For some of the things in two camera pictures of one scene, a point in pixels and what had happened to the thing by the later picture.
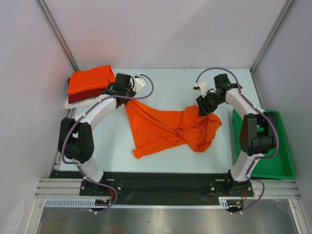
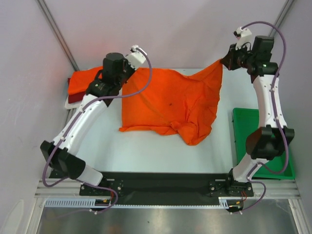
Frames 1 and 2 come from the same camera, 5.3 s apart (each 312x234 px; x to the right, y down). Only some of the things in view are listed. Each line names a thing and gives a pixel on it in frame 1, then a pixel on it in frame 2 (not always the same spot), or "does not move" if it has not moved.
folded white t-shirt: (80, 104) does not move
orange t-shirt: (158, 128) -> (173, 101)
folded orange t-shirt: (87, 80) does not move
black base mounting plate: (161, 185) does not move
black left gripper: (132, 92) -> (131, 69)
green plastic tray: (280, 166) does not move
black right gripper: (205, 104) -> (230, 58)
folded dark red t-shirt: (82, 96) does not move
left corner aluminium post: (48, 15) does not move
